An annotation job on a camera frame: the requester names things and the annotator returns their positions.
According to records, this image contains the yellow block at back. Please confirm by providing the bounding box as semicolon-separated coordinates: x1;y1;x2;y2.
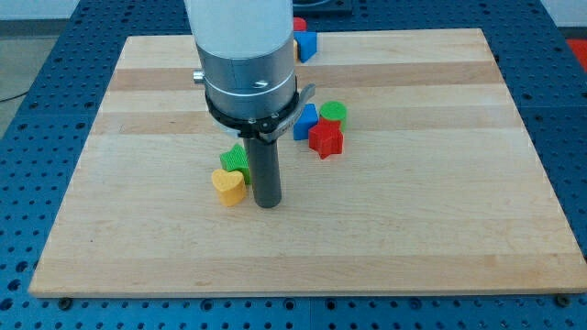
293;39;299;62

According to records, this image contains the green star block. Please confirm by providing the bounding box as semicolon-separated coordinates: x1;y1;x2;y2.
219;144;251;185

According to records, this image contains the red cylinder block at back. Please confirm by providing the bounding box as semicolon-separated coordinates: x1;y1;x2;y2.
293;16;307;32

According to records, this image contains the green cylinder block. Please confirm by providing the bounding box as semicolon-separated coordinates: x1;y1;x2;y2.
319;101;348;132

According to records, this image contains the wooden board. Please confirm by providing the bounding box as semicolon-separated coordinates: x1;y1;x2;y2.
29;28;586;298

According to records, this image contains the blue block beside star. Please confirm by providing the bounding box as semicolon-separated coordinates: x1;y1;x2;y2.
293;104;318;140

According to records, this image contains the red star block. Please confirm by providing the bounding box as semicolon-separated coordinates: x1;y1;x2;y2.
308;119;344;159

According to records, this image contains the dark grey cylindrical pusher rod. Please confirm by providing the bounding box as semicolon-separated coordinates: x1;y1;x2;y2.
244;138;282;208

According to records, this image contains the blue block at back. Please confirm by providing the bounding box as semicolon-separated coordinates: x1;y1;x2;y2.
293;31;317;63

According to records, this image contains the black clamp ring with lever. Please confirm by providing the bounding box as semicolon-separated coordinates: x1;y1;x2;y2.
205;83;316;143

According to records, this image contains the red object at right edge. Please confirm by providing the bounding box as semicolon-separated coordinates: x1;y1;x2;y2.
567;38;587;72

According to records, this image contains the yellow heart block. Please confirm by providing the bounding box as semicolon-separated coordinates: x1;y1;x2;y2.
211;169;247;207

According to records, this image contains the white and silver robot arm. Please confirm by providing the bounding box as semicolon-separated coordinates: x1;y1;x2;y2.
184;0;316;208

